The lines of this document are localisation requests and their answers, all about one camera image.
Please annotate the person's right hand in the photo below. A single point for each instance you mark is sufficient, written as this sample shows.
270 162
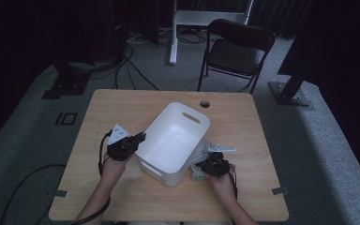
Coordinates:
225 187

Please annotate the black folding chair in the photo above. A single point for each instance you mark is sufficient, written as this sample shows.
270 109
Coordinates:
234 56

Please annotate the black stand with square base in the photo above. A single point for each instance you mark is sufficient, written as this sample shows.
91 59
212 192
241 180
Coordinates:
68 82

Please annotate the white plastic storage bin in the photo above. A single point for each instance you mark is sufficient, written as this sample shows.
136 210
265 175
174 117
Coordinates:
168 143

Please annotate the person's left hand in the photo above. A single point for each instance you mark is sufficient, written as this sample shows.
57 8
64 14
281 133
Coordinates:
112 172

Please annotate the grey tape strip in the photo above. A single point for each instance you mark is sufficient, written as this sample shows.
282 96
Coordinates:
59 193
279 190

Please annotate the dark curtain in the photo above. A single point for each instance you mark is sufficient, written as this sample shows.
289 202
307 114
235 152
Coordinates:
278 15

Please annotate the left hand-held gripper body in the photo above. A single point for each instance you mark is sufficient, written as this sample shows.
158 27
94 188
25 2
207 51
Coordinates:
120 150

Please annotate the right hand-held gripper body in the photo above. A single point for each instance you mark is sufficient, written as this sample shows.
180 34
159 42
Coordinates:
217 167

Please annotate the white metal desk frame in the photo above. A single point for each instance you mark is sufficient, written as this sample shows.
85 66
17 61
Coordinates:
173 47

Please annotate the grey knitted cloth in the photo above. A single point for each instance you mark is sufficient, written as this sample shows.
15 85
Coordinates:
197 173

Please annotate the black leaning stand with base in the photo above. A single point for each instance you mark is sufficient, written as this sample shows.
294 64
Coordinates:
289 93

